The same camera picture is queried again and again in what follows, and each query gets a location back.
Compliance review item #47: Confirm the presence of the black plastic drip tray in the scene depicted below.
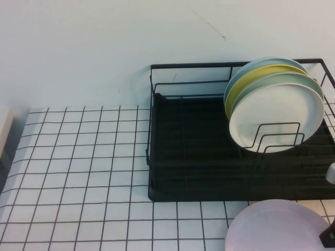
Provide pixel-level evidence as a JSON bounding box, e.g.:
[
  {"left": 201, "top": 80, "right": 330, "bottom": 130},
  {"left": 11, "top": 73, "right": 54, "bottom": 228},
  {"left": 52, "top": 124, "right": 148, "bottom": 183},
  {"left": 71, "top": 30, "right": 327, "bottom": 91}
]
[{"left": 148, "top": 93, "right": 335, "bottom": 202}]

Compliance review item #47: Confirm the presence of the yellow round plate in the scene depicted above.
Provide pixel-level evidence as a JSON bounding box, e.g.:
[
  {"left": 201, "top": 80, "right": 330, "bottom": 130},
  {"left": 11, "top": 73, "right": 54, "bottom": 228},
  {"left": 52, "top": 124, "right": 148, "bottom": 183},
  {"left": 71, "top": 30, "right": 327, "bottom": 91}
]
[{"left": 225, "top": 64, "right": 311, "bottom": 120}]

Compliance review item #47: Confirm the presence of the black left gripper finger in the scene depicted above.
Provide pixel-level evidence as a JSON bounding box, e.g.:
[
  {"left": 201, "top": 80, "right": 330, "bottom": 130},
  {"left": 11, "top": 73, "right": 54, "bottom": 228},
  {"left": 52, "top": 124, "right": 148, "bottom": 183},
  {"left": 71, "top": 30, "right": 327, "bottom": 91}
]
[{"left": 319, "top": 216, "right": 335, "bottom": 248}]

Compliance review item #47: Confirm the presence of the white grid tablecloth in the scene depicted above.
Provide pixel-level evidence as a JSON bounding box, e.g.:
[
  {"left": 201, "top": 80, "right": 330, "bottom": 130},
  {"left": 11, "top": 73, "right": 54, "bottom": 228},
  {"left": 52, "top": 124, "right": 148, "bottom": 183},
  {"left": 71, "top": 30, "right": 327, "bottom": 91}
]
[{"left": 0, "top": 106, "right": 335, "bottom": 251}]

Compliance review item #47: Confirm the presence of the pink round plate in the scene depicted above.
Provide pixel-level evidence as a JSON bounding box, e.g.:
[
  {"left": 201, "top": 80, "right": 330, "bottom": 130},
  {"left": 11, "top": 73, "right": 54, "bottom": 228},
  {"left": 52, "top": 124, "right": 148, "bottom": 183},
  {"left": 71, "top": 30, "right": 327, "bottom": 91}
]
[{"left": 224, "top": 198, "right": 334, "bottom": 251}]

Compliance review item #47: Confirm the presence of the black wire dish rack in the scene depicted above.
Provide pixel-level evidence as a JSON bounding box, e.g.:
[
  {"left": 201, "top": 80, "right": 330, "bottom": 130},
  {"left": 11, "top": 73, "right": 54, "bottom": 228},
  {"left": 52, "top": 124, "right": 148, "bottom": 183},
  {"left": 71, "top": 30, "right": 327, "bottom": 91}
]
[{"left": 145, "top": 58, "right": 335, "bottom": 202}]

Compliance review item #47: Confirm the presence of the light blue round plate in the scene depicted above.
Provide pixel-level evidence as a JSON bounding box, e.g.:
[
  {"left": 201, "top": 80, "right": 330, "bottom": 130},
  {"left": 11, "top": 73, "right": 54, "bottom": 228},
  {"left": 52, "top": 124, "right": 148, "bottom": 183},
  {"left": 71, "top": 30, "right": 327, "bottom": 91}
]
[{"left": 224, "top": 57, "right": 309, "bottom": 110}]

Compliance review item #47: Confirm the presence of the beige box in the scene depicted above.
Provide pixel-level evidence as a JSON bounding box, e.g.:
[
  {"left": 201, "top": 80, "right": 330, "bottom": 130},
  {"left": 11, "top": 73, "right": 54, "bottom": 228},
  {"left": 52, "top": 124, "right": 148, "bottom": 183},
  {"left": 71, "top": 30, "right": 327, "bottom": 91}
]
[{"left": 0, "top": 108, "right": 15, "bottom": 168}]

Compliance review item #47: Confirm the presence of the cream round plate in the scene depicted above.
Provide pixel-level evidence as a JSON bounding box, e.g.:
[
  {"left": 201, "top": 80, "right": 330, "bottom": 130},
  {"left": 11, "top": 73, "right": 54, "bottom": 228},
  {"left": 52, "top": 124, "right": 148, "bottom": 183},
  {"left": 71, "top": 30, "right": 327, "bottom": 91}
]
[{"left": 229, "top": 83, "right": 325, "bottom": 154}]

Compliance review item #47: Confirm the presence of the green round plate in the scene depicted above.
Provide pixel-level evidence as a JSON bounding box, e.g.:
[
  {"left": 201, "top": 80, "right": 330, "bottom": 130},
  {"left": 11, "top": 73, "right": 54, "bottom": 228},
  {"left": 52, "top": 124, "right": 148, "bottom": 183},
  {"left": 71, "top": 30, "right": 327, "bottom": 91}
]
[{"left": 230, "top": 72, "right": 325, "bottom": 123}]

